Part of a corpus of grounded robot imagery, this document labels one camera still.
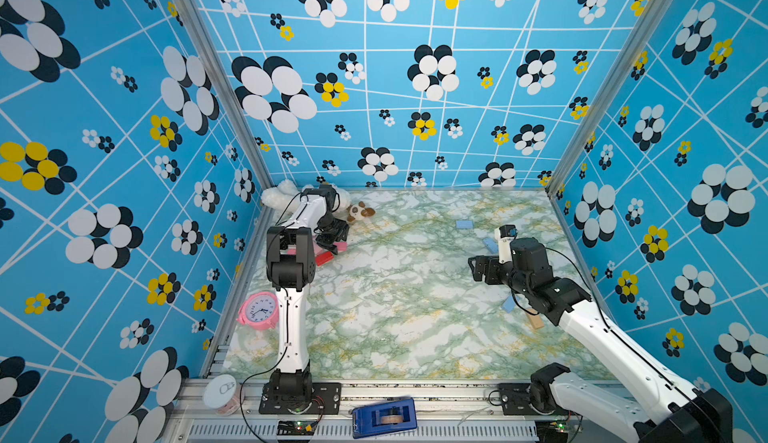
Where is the right circuit board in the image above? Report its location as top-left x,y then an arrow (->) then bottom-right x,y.
536,421 -> 568,438

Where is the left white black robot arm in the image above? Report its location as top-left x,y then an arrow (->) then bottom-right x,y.
265,185 -> 348,412

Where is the wooden block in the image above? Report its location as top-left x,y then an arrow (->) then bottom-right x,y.
526,314 -> 545,330

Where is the blue box device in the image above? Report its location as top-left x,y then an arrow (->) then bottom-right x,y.
352,398 -> 418,439

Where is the aluminium front rail frame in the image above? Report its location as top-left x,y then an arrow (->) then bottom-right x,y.
160,375 -> 648,442

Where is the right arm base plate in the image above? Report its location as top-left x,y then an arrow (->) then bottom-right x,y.
497,383 -> 569,417

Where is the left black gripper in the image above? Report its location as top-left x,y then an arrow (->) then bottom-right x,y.
316,217 -> 349,254

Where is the light blue block left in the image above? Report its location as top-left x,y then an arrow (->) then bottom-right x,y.
483,238 -> 498,254

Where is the light blue block near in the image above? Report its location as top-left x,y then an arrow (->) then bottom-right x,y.
502,295 -> 518,313

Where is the small brown white plush dog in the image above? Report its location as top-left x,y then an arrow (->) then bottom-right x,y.
347,201 -> 376,224

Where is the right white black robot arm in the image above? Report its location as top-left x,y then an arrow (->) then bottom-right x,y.
468,236 -> 733,442

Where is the pink alarm clock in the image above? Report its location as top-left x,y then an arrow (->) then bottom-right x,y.
237,291 -> 279,331

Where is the circuit board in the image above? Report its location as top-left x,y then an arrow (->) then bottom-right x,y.
277,420 -> 318,436
536,421 -> 568,438

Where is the left circuit board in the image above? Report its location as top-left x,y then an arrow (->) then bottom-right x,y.
277,420 -> 318,436

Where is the white pink plush toy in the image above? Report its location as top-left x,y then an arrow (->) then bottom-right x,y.
261,179 -> 351,218

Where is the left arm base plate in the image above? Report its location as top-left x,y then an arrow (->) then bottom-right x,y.
258,382 -> 342,415

